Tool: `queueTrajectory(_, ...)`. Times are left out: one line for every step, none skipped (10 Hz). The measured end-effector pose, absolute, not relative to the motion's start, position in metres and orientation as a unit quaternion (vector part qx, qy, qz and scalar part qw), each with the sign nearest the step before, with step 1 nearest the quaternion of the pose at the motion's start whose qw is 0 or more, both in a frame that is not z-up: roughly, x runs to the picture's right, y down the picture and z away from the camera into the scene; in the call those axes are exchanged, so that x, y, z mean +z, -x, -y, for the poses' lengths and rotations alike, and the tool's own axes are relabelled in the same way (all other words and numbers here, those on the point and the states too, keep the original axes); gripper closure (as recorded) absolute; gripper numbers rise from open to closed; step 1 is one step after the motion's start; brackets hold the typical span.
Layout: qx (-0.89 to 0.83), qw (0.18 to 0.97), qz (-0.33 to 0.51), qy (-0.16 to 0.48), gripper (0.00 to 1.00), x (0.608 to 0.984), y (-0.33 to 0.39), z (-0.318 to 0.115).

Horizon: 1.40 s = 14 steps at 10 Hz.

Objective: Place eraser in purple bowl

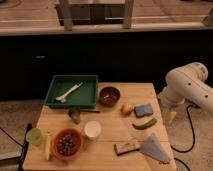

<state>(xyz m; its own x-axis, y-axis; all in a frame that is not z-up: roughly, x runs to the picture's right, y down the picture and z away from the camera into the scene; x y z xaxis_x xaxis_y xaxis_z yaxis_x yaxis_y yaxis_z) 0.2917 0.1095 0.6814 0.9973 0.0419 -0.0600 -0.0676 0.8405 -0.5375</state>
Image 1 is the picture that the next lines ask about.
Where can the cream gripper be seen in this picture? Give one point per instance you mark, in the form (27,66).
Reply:
(168,115)

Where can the wooden block eraser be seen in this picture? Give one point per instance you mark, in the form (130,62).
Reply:
(126,147)

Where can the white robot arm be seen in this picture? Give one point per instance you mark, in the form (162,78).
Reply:
(186,82)

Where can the purple bowl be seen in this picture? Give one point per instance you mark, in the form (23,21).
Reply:
(109,96)

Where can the orange bowl with beads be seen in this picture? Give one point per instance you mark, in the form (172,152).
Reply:
(67,144)

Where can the green chili pepper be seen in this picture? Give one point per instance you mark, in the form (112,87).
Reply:
(146,125)

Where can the blue sponge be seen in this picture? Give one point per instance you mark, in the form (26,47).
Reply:
(143,110)

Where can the grey folded cloth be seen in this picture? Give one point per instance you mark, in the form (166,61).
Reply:
(152,148)

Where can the small orange fruit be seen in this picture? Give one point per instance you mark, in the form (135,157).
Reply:
(126,109)

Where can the white cup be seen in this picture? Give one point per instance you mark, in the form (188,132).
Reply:
(92,130)

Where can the green plastic tray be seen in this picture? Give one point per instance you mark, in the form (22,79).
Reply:
(84,97)

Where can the white plastic fork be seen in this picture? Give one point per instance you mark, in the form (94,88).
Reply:
(62,98)

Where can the yellow banana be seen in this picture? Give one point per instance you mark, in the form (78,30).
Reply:
(48,146)

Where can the green plastic cup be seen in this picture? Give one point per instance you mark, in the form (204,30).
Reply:
(34,136)

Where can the wooden stool frame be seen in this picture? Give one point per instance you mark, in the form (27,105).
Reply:
(72,13)

